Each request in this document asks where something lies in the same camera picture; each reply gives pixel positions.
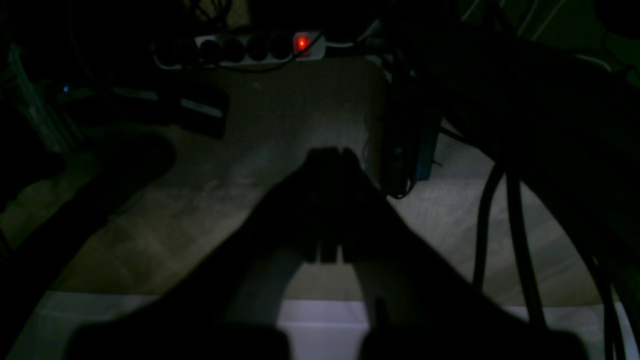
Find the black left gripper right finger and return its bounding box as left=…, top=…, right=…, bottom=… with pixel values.
left=342, top=149, right=589, bottom=360

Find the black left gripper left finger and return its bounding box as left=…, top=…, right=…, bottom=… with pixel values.
left=65, top=148, right=344, bottom=360

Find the white power strip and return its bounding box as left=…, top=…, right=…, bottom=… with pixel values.
left=151, top=30, right=328, bottom=70

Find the black cable bundle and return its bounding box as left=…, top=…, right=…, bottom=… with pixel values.
left=472, top=165, right=548, bottom=328

